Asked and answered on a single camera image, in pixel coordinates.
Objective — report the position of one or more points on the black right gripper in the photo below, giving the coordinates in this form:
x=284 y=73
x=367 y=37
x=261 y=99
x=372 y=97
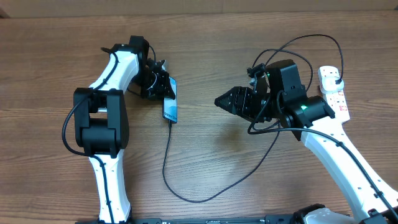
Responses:
x=240 y=107

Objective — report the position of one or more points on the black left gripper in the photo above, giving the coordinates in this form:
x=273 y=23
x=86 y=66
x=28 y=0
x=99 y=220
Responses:
x=162 y=89

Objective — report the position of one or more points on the blue Samsung Galaxy smartphone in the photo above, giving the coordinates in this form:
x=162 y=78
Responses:
x=170 y=111

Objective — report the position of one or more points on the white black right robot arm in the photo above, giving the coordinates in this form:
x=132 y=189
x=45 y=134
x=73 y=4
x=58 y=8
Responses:
x=277 y=92

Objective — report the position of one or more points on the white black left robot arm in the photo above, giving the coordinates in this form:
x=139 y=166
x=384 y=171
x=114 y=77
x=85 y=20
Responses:
x=101 y=122

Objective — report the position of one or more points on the white charger plug adapter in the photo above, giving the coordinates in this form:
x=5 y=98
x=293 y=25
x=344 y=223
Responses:
x=329 y=85

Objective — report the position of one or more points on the white power strip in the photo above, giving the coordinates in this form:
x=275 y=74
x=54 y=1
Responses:
x=337 y=100

